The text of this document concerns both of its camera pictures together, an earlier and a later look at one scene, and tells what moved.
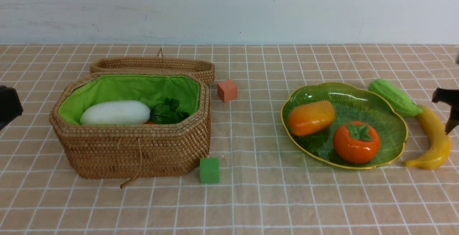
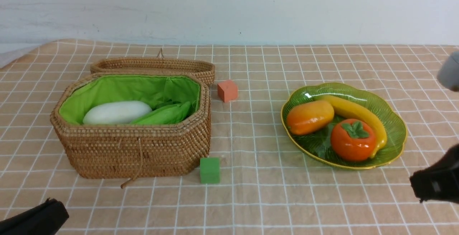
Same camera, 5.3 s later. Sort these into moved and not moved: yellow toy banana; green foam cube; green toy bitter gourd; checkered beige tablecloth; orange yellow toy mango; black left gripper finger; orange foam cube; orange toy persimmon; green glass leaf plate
Moved: yellow toy banana; green toy bitter gourd; black left gripper finger
Not moved: green foam cube; orange yellow toy mango; checkered beige tablecloth; orange foam cube; green glass leaf plate; orange toy persimmon
